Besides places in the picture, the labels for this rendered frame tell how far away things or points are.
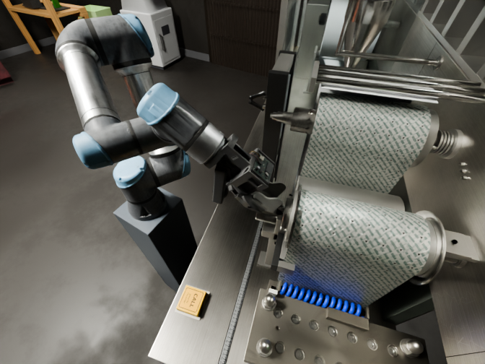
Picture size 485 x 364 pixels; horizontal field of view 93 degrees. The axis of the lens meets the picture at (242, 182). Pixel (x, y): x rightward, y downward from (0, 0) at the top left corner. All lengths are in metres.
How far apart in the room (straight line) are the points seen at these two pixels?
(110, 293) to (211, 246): 1.21
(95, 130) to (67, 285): 1.71
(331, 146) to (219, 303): 0.57
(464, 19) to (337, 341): 0.95
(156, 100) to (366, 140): 0.45
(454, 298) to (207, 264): 0.64
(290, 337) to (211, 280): 0.31
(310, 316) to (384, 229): 0.31
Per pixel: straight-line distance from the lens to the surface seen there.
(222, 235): 0.89
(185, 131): 0.42
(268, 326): 0.66
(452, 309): 0.64
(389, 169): 0.66
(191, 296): 0.80
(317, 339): 0.68
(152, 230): 0.97
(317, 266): 0.57
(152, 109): 0.43
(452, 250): 0.58
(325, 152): 0.62
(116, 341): 1.86
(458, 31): 1.04
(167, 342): 0.81
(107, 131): 0.53
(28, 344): 2.13
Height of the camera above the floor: 1.68
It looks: 48 degrees down
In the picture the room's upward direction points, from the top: straight up
